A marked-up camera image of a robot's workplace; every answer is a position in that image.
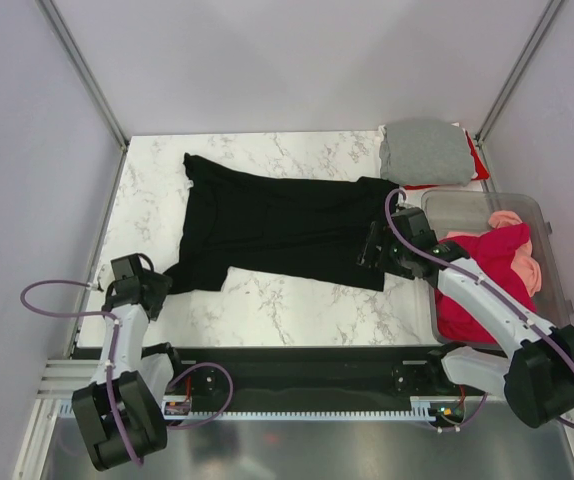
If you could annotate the left aluminium frame post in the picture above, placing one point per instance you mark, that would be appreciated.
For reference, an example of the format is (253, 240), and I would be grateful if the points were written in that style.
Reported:
(58, 25)

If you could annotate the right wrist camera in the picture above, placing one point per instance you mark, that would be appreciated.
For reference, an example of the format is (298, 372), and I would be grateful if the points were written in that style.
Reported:
(411, 222)

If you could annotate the aluminium frame post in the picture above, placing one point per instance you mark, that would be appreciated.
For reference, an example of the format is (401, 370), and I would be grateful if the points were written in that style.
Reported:
(58, 25)
(535, 40)

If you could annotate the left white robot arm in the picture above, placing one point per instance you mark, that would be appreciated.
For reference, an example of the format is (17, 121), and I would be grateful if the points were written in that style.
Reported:
(119, 412)

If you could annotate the magenta t-shirt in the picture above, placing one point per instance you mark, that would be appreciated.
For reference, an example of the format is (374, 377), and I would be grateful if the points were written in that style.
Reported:
(480, 299)

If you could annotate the folded red t-shirt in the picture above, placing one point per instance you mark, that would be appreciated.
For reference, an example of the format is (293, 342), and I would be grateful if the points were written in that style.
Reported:
(481, 172)

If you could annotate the slotted white cable duct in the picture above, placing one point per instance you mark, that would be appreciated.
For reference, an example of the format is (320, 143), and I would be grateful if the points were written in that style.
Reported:
(177, 408)

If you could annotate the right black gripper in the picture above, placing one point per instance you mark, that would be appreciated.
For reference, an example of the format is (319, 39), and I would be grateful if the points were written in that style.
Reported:
(371, 240)

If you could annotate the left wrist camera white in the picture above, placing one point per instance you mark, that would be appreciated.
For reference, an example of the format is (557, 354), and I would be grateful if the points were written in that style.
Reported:
(128, 266)

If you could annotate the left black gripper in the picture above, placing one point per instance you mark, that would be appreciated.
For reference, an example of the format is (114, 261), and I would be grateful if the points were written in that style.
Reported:
(164, 284)

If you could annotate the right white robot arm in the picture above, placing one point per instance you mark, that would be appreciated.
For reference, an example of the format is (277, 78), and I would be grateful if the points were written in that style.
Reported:
(534, 373)

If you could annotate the black t-shirt blue logo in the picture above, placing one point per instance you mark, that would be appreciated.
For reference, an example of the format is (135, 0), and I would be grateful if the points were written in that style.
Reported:
(312, 229)

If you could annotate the clear plastic bin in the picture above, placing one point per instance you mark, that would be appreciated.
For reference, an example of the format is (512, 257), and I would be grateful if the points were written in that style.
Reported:
(460, 211)

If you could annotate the right aluminium frame post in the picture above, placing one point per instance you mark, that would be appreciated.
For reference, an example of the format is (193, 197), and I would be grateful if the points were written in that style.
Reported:
(535, 40)

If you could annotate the folded grey t-shirt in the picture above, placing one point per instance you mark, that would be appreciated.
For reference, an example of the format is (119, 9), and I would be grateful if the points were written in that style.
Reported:
(422, 152)

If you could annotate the salmon pink t-shirt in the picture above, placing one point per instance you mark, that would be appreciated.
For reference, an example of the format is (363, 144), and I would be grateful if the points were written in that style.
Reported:
(523, 264)

